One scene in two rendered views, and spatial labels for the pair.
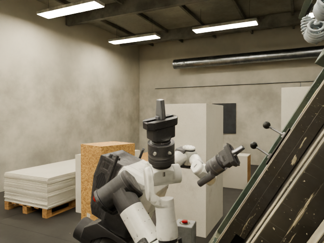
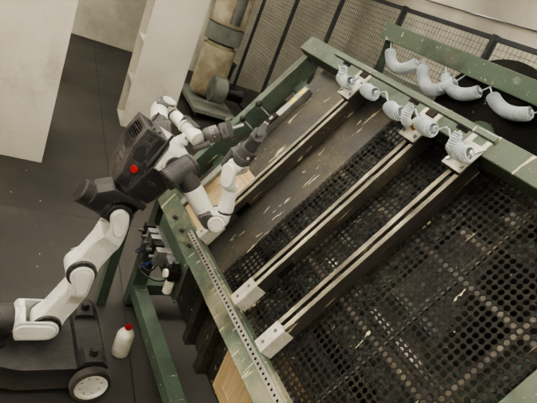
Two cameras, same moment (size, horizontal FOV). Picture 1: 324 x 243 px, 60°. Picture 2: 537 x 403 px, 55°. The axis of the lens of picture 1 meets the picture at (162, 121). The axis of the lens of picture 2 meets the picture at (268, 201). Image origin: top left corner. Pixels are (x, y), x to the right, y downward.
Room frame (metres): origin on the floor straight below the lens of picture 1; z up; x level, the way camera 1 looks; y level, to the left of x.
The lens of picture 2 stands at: (-0.45, 1.59, 2.14)
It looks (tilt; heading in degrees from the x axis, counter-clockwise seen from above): 21 degrees down; 306
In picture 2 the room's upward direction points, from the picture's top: 23 degrees clockwise
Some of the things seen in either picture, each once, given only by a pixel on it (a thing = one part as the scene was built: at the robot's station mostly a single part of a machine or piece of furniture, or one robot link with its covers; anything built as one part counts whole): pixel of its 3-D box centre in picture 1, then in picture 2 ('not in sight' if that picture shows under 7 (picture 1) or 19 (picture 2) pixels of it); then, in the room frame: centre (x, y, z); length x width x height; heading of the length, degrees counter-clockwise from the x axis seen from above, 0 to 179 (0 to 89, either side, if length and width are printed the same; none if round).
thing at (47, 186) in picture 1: (78, 179); not in sight; (5.61, 1.68, 0.31); 2.46 x 1.04 x 0.63; 154
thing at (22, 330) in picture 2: not in sight; (35, 319); (1.42, 0.45, 0.28); 0.21 x 0.20 x 0.13; 70
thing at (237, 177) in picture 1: (236, 169); not in sight; (6.31, -1.67, 0.36); 0.58 x 0.45 x 0.72; 64
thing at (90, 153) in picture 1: (108, 194); not in sight; (3.43, 0.66, 0.63); 0.50 x 0.42 x 1.25; 138
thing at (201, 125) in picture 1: (195, 163); (27, 46); (4.15, -0.50, 0.88); 0.90 x 0.60 x 1.75; 154
